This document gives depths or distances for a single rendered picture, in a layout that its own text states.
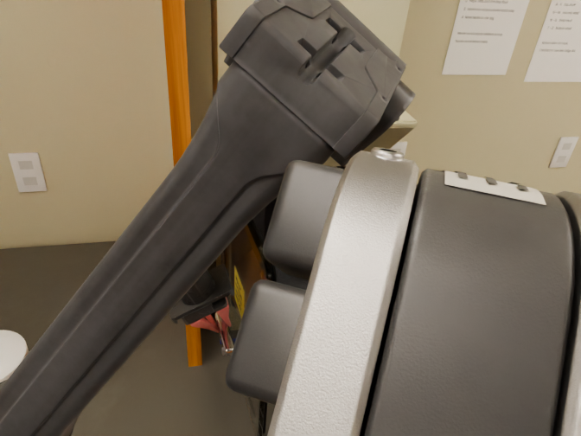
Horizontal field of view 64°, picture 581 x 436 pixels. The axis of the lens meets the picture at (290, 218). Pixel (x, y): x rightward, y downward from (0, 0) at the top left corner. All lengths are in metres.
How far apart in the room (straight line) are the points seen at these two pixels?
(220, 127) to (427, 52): 1.23
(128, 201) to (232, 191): 1.20
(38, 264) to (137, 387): 0.52
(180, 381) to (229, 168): 0.88
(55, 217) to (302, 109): 1.30
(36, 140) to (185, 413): 0.78
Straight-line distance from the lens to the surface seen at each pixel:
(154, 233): 0.24
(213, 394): 1.05
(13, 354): 1.00
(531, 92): 1.67
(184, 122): 0.75
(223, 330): 0.79
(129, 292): 0.26
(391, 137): 0.85
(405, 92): 0.30
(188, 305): 0.74
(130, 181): 1.39
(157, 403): 1.05
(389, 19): 0.87
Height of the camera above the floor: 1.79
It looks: 33 degrees down
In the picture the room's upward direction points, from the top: 5 degrees clockwise
